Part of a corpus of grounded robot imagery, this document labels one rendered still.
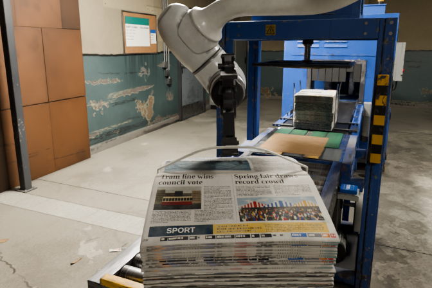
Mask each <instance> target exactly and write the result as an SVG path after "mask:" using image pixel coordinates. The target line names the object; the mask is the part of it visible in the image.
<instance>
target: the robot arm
mask: <svg viewBox="0 0 432 288"><path fill-rule="evenodd" d="M356 1H358V0H216V1H215V2H213V3H212V4H210V5H208V6H207V7H205V8H199V7H194V8H193V9H191V10H190V9H189V8H188V7H187V6H185V5H183V4H178V3H174V4H170V5H168V6H167V7H166V8H165V9H164V10H163V11H162V13H161V14H160V16H159V17H158V20H157V29H158V32H159V34H160V36H161V38H162V39H163V42H164V43H165V44H166V46H167V47H168V49H169V50H170V51H171V52H172V53H173V55H174V56H175V57H176V58H177V60H178V61H180V63H182V65H183V66H185V67H186V68H188V69H189V70H190V71H191V72H192V73H193V75H194V76H195V77H196V78H197V79H198V81H200V83H201V84H202V86H203V87H204V88H205V90H206V91H207V93H209V96H210V99H211V100H212V102H213V103H214V104H215V105H216V106H217V107H218V108H220V117H221V118H222V119H223V121H222V124H223V138H222V146H230V145H239V140H237V137H235V121H234V118H236V115H237V113H236V108H237V107H238V106H239V105H240V104H241V102H242V101H243V99H244V96H245V88H246V78H245V75H244V73H243V71H242V70H241V69H240V68H239V66H238V64H237V63H236V62H235V61H234V58H235V55H234V53H226V52H225V51H224V50H223V49H222V48H221V47H220V46H219V45H218V43H219V41H220V40H221V39H222V28H223V26H224V25H225V24H226V23H227V22H228V21H230V20H232V19H234V18H236V17H243V16H267V15H314V14H323V13H327V12H331V11H334V10H338V9H340V8H343V7H345V6H348V5H350V4H352V3H354V2H356ZM222 110H223V111H222ZM238 155H239V150H238V149H237V148H223V149H222V156H238Z"/></svg>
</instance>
